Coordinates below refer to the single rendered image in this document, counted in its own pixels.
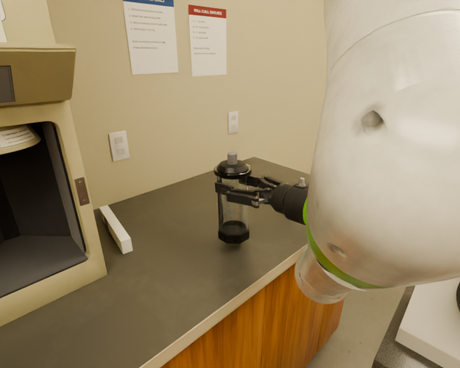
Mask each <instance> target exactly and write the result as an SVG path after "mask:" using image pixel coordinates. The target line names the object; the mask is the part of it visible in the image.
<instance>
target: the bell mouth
mask: <svg viewBox="0 0 460 368"><path fill-rule="evenodd" d="M40 141H41V137H40V136H39V135H38V134H37V133H36V132H35V130H33V129H32V127H31V126H30V125H29V124H28V123H26V124H20V125H14V126H3V127H0V155H1V154H5V153H11V152H15V151H19V150H23V149H26V148H28V147H31V146H33V145H35V144H37V143H39V142H40Z"/></svg>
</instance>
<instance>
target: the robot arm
mask: <svg viewBox="0 0 460 368"><path fill-rule="evenodd" d="M323 18H324V25H325V31H326V90H325V94H324V98H323V106H322V110H321V118H320V123H319V127H318V134H317V139H316V143H315V151H314V155H313V162H312V167H311V172H310V181H309V184H308V183H305V182H304V178H303V177H301V178H300V183H295V184H293V185H292V184H290V183H284V182H281V181H279V180H276V179H274V178H271V177H268V176H264V178H262V177H259V178H258V177H255V176H252V175H249V185H251V186H253V187H258V188H256V189H255V190H243V189H234V187H233V186H230V185H226V184H223V183H218V182H216V183H215V192H216V193H220V194H223V195H225V196H226V201H228V202H233V203H238V204H244V205H247V206H251V207H254V208H259V205H260V204H262V203H263V204H270V205H271V206H272V208H273V209H274V210H275V211H276V212H279V213H282V214H284V215H285V216H286V218H287V219H289V220H291V221H294V222H297V223H300V224H301V225H302V224H303V225H305V226H306V233H307V246H306V247H305V249H304V250H303V252H302V254H301V255H300V257H299V258H298V260H297V262H296V266H295V278H296V283H297V285H298V287H299V289H300V290H301V292H302V293H303V294H304V295H305V296H306V297H308V298H309V299H311V300H313V301H314V302H317V303H321V304H333V303H336V302H339V301H340V300H342V299H344V298H345V297H346V296H347V295H348V294H349V292H350V290H351V289H355V290H358V291H365V290H362V289H360V288H363V289H380V288H399V287H406V286H412V285H422V284H427V283H435V282H439V281H444V280H450V279H454V278H458V277H460V0H324V6H323ZM268 181H269V182H268ZM260 188H262V189H260ZM258 192H259V198H258ZM456 301H457V305H458V308H459V311H460V283H459V285H458V288H457V291H456Z"/></svg>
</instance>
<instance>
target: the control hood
mask: <svg viewBox="0 0 460 368"><path fill-rule="evenodd" d="M76 53H77V48H76V46H74V44H60V43H25V42H0V66H11V71H12V82H13V88H14V95H15V101H14V102H5V103H0V106H7V105H16V104H30V103H39V102H47V101H63V100H70V99H71V97H72V89H73V82H74V68H75V61H76Z"/></svg>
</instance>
